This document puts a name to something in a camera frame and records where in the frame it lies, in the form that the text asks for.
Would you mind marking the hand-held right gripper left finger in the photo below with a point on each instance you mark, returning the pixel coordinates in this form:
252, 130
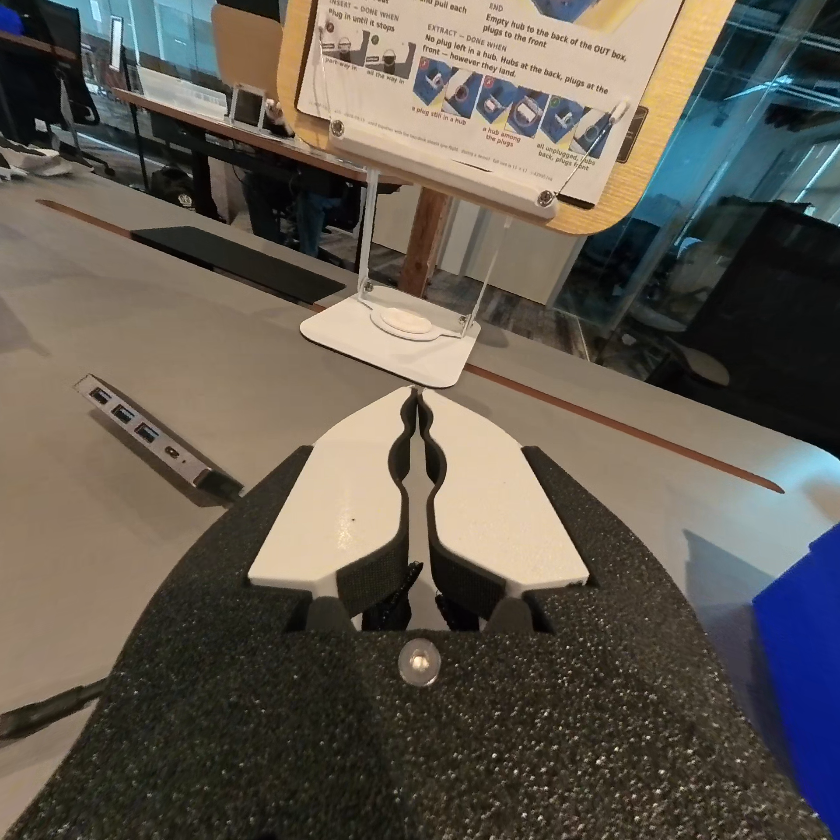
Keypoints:
341, 512

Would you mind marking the wooden post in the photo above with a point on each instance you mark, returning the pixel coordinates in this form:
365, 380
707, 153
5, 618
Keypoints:
423, 243

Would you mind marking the white document stand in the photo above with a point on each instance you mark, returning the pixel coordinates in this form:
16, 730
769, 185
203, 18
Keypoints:
407, 354

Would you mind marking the white sneakers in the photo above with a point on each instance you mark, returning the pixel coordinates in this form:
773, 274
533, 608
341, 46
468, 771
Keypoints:
26, 157

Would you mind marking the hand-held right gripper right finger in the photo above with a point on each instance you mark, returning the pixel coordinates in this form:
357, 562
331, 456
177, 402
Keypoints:
505, 512

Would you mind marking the black partition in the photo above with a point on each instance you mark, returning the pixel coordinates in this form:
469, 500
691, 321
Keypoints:
774, 295

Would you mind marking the black office chair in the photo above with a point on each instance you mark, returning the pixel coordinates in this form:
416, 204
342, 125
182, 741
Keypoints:
65, 72

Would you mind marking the clear acrylic stand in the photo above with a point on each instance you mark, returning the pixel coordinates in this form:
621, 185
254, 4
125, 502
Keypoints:
248, 108

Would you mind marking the black backpack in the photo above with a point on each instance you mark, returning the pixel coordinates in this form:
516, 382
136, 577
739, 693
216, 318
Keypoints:
172, 190

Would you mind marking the brown cardboard board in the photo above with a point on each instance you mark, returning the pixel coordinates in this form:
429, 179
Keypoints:
246, 59

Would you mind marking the brown wooden table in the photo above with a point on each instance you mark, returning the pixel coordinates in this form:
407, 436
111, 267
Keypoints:
275, 148

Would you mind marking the instruction board on stand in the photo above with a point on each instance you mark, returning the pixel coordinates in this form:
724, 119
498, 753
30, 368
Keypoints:
682, 98

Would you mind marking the grey usb hub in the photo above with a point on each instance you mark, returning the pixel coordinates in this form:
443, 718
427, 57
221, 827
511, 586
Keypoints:
131, 420

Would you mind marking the blue plastic bin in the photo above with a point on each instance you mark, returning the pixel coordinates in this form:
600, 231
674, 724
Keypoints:
807, 623

